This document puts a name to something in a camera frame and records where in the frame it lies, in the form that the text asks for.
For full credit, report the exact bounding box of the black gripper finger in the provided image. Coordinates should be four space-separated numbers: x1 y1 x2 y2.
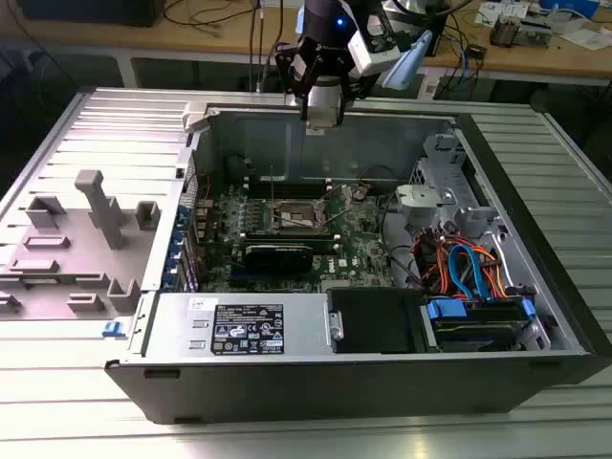
337 71 359 127
274 47 311 121

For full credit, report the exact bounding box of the silver CPU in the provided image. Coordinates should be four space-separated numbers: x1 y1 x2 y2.
305 107 338 133

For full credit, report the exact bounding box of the metal CPU socket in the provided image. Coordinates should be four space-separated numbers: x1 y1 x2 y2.
270 195 329 235

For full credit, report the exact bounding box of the white code sheet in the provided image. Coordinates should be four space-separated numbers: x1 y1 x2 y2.
419 71 442 100

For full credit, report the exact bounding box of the grey case latch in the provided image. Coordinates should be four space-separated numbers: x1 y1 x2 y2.
183 101 215 134

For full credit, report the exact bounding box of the black tower box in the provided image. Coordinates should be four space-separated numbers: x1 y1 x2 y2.
429 11 451 57

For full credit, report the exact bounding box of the green motherboard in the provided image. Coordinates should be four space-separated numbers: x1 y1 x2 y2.
193 177 418 294

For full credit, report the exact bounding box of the copper fin heat sink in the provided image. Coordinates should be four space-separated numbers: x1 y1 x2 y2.
490 12 523 49

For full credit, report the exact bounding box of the white paper sheet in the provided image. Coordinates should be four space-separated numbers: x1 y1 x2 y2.
475 1 527 25
558 27 612 53

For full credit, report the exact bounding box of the black graphics card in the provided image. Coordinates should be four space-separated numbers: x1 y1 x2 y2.
242 242 316 277

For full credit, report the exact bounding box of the wooden desk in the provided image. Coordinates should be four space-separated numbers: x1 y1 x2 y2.
0 0 612 82

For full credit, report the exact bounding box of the grey metal device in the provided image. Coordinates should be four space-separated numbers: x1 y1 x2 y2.
519 17 557 49

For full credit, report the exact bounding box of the large black box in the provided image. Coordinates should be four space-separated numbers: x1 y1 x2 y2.
17 0 167 29

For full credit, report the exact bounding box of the blue card retainer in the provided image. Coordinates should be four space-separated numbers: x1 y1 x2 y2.
162 203 190 294

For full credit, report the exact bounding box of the silver disk bay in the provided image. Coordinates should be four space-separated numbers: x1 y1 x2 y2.
415 205 556 354

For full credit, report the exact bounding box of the silver metal latch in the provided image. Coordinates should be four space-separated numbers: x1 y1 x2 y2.
324 308 345 341

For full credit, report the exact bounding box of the hard disk in blue carrier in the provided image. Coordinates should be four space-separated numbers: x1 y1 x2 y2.
423 295 537 354

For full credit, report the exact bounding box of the silver power supply unit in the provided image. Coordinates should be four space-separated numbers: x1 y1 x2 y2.
141 291 335 359

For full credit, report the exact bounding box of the grey parts rack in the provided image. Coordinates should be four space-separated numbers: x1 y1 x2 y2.
0 169 162 321

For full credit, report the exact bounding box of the black PC case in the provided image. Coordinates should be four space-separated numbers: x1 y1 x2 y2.
103 101 604 426

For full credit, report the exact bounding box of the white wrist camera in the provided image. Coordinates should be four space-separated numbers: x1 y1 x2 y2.
347 29 399 77

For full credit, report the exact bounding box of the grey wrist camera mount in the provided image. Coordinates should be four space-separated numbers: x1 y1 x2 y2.
365 11 401 55

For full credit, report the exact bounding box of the blue cable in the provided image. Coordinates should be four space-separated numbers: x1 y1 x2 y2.
454 37 474 95

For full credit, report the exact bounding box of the silver metal bracket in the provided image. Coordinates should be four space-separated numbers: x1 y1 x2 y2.
395 184 444 226

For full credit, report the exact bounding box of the red black wire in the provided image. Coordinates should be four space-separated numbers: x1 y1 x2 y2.
185 170 213 202

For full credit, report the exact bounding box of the red orange wire bundle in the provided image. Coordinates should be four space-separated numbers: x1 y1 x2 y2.
410 228 455 294

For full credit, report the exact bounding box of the blue wire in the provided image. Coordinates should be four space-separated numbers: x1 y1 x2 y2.
448 242 493 302

